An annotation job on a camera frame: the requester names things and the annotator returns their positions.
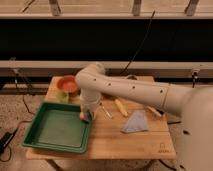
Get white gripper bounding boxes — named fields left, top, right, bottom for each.
left=80, top=100, right=100, bottom=120

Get green sponge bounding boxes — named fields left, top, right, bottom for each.
left=85, top=113, right=92, bottom=122

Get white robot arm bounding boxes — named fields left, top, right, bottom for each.
left=75, top=62, right=213, bottom=171

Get orange round fruit toy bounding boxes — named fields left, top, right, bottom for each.
left=79, top=112, right=85, bottom=120

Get light green cup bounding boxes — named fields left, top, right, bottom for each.
left=56, top=91, right=69, bottom=103

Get orange bowl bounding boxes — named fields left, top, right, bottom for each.
left=57, top=75, right=79, bottom=93

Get green plastic tray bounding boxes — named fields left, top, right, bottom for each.
left=22, top=102, right=92, bottom=154

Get blue grey cloth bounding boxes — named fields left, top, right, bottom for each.
left=121, top=110, right=148, bottom=134

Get black hanging cable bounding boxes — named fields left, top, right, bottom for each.
left=119, top=9, right=157, bottom=76

